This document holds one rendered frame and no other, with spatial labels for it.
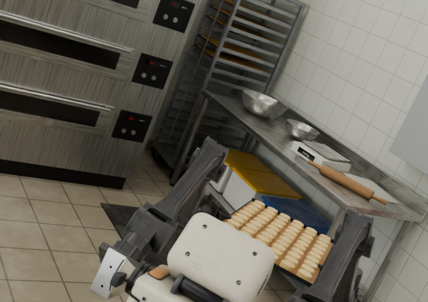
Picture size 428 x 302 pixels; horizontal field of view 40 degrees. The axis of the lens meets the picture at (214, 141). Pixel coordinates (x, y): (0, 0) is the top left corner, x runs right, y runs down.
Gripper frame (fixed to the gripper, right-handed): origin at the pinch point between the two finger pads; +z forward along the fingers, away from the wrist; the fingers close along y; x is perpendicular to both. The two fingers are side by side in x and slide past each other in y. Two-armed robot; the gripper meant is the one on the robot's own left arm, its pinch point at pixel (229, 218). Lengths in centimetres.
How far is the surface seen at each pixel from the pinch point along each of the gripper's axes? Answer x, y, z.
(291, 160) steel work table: -122, 4, 111
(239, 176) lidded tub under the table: -183, 44, 120
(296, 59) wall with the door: -257, -49, 174
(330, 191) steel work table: -81, 5, 115
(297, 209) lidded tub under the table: -137, 42, 145
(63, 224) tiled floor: -156, 94, -6
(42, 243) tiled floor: -130, 96, -23
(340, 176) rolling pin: -98, -1, 132
